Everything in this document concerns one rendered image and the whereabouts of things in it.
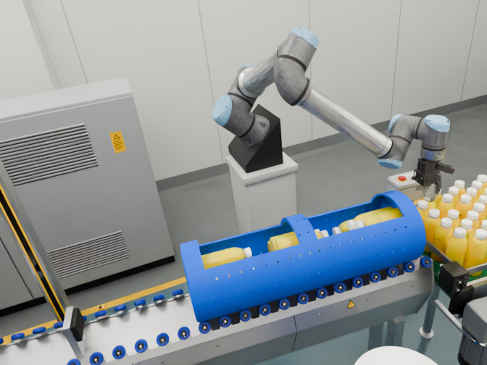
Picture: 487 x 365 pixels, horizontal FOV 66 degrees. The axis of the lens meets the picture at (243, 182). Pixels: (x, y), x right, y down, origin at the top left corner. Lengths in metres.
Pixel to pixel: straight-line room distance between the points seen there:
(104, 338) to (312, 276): 0.80
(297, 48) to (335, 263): 0.77
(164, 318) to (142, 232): 1.50
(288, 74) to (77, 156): 1.68
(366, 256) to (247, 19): 3.02
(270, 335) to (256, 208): 0.80
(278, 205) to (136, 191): 1.12
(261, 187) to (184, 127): 2.13
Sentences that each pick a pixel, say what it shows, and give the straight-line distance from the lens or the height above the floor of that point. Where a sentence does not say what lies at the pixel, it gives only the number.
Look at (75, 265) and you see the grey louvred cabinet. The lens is 3.09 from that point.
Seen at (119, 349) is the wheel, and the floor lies 0.97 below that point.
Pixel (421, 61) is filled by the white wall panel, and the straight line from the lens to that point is 5.32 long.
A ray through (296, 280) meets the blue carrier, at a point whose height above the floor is 1.10.
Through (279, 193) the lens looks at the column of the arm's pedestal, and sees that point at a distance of 2.09.
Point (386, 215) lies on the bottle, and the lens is 1.52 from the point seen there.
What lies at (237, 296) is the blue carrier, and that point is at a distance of 1.30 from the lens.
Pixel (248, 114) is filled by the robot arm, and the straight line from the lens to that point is 1.94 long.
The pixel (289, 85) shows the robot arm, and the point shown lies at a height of 1.67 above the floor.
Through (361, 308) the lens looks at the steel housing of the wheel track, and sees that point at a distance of 1.61.
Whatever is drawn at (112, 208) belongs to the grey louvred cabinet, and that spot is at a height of 0.66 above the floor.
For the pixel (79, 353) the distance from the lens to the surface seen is 1.54.
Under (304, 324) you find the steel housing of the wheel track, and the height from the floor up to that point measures 0.86.
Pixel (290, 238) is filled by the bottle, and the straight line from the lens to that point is 1.38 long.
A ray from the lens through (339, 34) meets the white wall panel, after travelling 4.50.
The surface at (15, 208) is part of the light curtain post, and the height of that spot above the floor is 1.38.
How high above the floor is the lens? 2.05
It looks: 30 degrees down
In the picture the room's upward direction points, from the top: 7 degrees counter-clockwise
